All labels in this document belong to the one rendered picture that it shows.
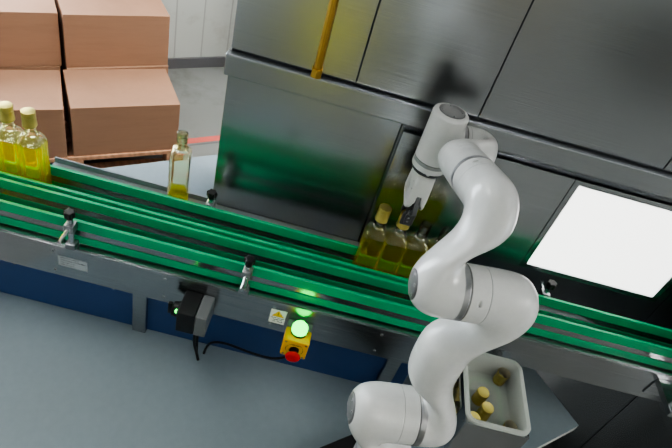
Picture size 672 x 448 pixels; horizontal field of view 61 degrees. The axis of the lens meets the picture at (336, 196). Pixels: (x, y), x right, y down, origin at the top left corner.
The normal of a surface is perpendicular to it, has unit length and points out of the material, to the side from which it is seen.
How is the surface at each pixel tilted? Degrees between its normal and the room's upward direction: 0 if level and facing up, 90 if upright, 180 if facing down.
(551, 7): 90
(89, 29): 90
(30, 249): 90
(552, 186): 90
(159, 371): 0
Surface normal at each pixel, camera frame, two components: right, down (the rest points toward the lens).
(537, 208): -0.13, 0.62
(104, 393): 0.23, -0.74
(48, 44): 0.43, 0.66
